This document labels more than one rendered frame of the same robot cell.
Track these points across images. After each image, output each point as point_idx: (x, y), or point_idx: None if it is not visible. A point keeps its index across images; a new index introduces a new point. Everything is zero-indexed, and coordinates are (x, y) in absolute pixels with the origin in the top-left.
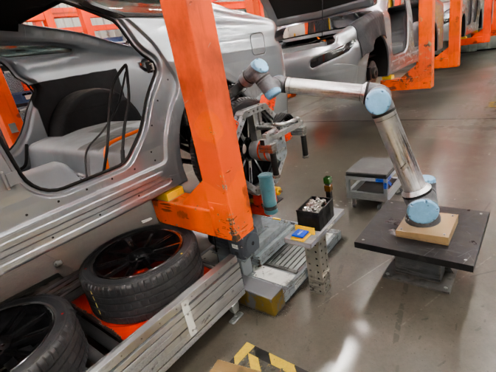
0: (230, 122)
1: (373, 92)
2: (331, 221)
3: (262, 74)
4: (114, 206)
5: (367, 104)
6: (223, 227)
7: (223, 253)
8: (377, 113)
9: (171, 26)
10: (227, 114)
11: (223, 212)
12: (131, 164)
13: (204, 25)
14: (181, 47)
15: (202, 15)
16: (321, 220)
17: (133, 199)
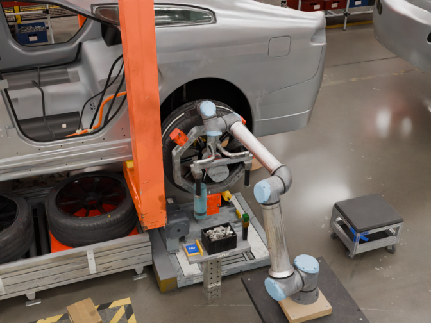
0: (157, 149)
1: (259, 184)
2: (227, 252)
3: (206, 116)
4: (78, 161)
5: (254, 190)
6: (139, 215)
7: None
8: (257, 200)
9: (126, 74)
10: (155, 143)
11: (138, 206)
12: (102, 135)
13: (145, 84)
14: (128, 91)
15: (144, 78)
16: (212, 248)
17: (95, 160)
